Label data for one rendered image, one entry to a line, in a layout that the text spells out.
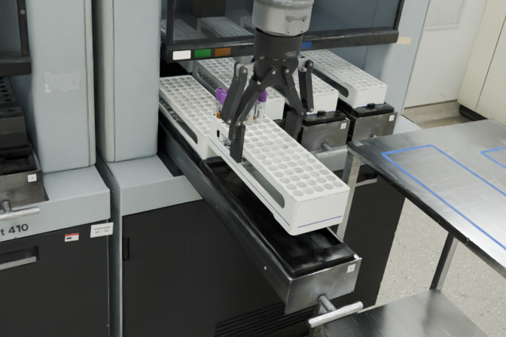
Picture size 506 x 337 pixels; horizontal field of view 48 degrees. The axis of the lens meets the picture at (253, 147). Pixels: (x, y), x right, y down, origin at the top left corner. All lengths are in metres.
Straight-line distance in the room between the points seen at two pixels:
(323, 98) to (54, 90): 0.60
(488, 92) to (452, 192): 2.43
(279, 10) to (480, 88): 2.82
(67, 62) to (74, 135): 0.16
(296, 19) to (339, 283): 0.42
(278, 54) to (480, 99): 2.80
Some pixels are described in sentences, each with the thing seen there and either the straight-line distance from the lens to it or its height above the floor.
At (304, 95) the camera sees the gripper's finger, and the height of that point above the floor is 1.00.
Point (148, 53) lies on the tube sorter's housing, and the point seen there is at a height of 0.98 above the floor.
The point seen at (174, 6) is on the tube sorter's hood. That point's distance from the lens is 1.13.
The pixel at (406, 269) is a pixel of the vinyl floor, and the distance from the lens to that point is 2.29.
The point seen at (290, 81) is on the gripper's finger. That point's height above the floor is 1.03.
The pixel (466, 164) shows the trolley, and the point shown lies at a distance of 1.28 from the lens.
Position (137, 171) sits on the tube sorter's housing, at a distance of 1.22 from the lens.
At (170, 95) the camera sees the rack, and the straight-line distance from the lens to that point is 1.25.
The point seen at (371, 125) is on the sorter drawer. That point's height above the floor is 0.78.
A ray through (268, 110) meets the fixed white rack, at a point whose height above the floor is 0.84.
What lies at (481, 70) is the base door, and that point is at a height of 0.33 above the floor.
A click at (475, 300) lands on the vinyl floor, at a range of 2.27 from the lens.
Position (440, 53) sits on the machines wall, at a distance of 3.44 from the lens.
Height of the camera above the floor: 1.38
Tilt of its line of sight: 29 degrees down
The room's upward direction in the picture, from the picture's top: 7 degrees clockwise
